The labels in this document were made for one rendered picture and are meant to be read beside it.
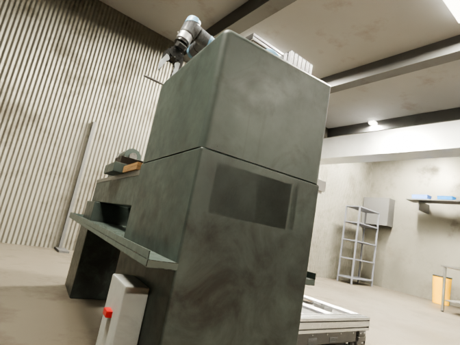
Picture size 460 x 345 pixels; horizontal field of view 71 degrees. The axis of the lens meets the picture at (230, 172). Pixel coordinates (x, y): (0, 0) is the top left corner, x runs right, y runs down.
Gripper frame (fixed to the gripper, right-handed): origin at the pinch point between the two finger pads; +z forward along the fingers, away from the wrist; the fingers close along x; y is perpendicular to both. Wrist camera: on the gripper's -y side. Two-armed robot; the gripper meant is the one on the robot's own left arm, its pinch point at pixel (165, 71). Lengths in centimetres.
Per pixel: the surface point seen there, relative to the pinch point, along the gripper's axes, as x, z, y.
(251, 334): -49, 88, -65
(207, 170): -14, 52, -65
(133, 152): -24, 18, 110
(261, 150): -28, 37, -65
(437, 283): -718, -85, 221
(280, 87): -26, 14, -65
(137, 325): -21, 98, -50
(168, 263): -15, 79, -65
